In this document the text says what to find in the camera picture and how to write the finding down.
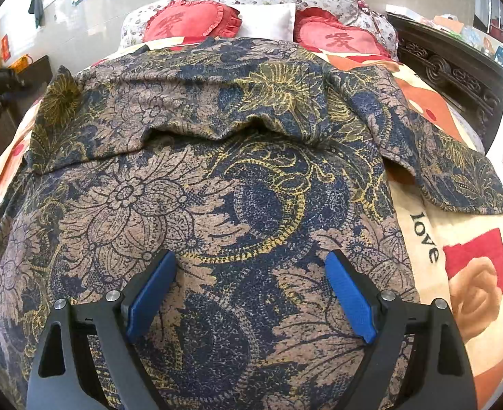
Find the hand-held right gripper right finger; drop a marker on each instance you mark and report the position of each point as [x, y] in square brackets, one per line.
[348, 300]

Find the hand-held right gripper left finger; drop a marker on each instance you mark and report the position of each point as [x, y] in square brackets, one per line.
[151, 295]

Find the orange object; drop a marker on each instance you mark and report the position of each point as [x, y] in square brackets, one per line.
[21, 63]

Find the printed blanket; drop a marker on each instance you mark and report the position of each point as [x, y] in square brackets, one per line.
[469, 230]

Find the red heart pillow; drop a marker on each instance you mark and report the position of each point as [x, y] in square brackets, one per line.
[341, 40]
[187, 21]

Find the carved dark wooden cabinet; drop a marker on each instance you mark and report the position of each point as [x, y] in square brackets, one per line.
[447, 72]

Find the white pillow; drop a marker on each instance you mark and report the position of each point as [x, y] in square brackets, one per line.
[268, 21]

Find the clutter of small boxes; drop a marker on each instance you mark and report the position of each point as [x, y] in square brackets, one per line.
[469, 34]

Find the red wall sticker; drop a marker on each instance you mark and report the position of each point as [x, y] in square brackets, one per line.
[5, 47]

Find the dark cloth on wall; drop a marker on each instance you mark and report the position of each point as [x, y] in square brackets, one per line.
[36, 4]

